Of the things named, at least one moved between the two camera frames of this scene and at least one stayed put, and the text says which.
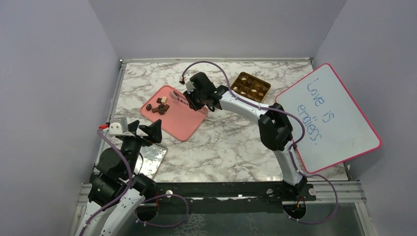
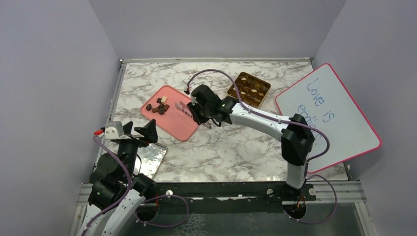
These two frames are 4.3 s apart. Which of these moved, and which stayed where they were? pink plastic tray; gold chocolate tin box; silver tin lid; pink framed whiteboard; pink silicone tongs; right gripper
Moved: pink silicone tongs; right gripper
Stayed: pink framed whiteboard; silver tin lid; pink plastic tray; gold chocolate tin box
